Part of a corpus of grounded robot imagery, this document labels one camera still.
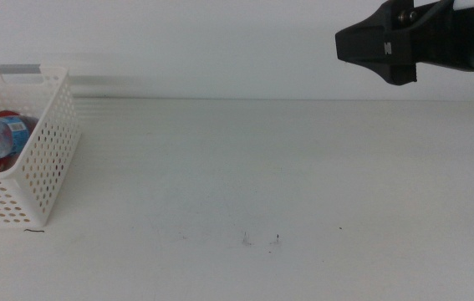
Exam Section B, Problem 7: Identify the white perforated plastic basket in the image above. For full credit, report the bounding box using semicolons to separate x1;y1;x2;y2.
0;64;82;229

